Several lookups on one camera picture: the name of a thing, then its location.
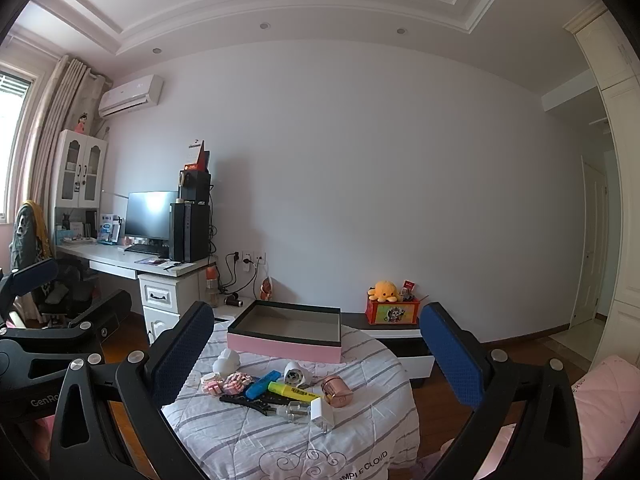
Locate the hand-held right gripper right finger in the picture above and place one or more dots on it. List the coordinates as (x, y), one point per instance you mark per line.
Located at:
(452, 355)

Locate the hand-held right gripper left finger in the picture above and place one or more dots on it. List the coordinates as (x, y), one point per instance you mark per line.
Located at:
(182, 355)

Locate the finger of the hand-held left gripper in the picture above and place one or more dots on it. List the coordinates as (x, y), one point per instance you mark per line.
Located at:
(107, 310)
(30, 275)

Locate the small pink block toy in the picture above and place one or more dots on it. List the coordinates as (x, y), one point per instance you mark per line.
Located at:
(211, 386)

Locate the pink checkered small item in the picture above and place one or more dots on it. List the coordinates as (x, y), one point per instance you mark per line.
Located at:
(236, 385)

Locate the blue highlighter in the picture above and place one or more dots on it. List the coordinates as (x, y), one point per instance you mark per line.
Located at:
(262, 385)

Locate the pink storage box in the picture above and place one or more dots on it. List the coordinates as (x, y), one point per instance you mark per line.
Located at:
(280, 347)

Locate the white round gadget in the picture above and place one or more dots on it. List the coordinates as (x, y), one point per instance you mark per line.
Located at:
(294, 372)

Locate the yellow highlighter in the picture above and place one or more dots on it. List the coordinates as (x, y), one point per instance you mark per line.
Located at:
(290, 391)

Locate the rose gold metal cup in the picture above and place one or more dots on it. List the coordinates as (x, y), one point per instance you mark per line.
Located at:
(336, 391)

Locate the clear plastic container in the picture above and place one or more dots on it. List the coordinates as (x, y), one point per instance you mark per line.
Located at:
(292, 411)

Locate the white charger plug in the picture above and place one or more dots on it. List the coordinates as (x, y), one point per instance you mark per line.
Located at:
(320, 410)

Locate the black office chair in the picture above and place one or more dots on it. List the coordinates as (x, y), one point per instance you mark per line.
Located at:
(65, 290)

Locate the black and white low cabinet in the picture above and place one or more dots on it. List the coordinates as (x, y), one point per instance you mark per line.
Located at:
(410, 355)

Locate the white desk with drawers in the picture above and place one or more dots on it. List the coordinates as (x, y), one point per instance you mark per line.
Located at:
(165, 300)

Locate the black keyboard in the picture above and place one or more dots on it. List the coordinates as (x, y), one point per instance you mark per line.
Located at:
(146, 249)

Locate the red toy box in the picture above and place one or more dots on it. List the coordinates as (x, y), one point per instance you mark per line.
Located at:
(392, 312)

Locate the black cylindrical device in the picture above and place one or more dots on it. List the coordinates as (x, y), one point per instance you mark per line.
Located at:
(233, 301)

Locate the bottle with orange cap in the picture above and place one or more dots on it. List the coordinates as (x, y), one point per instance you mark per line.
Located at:
(212, 285)

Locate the small red card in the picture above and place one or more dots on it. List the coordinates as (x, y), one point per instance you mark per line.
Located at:
(408, 286)

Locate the blue and white box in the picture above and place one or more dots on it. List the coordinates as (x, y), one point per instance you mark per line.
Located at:
(109, 227)

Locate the orange octopus plush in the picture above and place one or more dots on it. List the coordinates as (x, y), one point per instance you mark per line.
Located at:
(384, 291)

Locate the black computer monitor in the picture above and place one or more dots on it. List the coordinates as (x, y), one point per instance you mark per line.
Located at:
(150, 215)

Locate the orange plastic bag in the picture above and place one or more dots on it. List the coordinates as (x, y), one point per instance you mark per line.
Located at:
(267, 289)

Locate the black computer tower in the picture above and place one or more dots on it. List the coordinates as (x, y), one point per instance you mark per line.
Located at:
(190, 232)

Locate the white glass-door cabinet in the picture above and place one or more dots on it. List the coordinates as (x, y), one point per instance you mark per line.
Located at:
(80, 170)

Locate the window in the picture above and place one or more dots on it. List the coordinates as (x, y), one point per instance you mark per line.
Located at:
(12, 135)

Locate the black speaker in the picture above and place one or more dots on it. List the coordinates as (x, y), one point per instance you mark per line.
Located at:
(195, 186)

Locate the beige curtain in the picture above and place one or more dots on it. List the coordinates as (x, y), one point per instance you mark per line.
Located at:
(55, 125)

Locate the pink quilt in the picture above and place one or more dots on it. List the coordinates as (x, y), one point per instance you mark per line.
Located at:
(605, 390)

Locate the pink doll figure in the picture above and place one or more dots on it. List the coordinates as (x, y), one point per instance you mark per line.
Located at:
(81, 122)

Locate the white door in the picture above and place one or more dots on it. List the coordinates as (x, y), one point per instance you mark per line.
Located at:
(590, 250)

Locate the red carton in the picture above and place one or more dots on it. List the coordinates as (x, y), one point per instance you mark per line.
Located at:
(200, 160)

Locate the white air conditioner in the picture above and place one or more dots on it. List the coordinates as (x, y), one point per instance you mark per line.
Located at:
(131, 95)

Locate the cream wardrobe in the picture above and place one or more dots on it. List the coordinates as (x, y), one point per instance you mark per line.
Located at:
(622, 185)

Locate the white wall sockets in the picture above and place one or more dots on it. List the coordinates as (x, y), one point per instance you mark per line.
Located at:
(252, 258)

